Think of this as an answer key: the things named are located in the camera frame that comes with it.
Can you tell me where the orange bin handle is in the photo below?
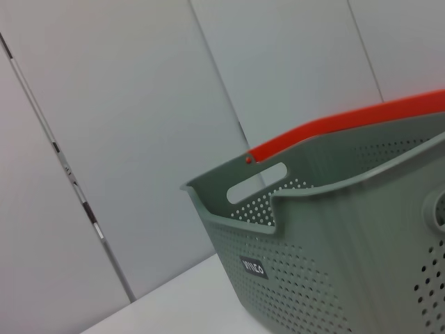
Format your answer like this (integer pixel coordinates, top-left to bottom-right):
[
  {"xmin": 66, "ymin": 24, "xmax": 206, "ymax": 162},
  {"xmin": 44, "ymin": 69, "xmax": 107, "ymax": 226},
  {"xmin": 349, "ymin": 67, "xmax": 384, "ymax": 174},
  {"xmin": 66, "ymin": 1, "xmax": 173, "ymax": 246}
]
[{"xmin": 245, "ymin": 88, "xmax": 445, "ymax": 165}]

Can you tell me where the grey-green perforated storage bin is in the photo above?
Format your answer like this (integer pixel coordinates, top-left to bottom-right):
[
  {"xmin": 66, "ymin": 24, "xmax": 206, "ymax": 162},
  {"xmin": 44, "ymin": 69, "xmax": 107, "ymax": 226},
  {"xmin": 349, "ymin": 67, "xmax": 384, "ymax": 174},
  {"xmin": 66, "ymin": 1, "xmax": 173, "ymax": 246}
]
[{"xmin": 179, "ymin": 110, "xmax": 445, "ymax": 334}]

